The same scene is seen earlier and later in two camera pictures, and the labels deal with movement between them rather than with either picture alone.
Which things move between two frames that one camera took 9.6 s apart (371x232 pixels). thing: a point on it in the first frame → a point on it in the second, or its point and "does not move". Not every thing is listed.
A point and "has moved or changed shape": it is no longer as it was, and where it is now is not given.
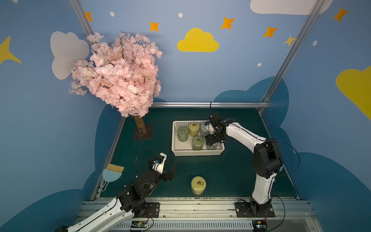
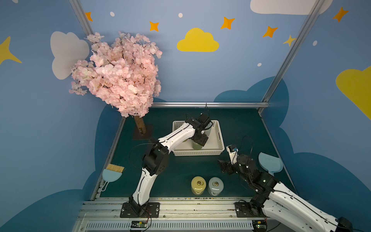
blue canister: (212, 147) → (215, 186)
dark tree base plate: (137, 135) does not move
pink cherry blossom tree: (122, 72) does not move
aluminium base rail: (214, 216) does not move
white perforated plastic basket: (185, 148) does not move
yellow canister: (198, 184) does not move
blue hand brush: (111, 173) does not move
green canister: (182, 134) has moved or changed shape
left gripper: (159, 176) → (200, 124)
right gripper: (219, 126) → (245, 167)
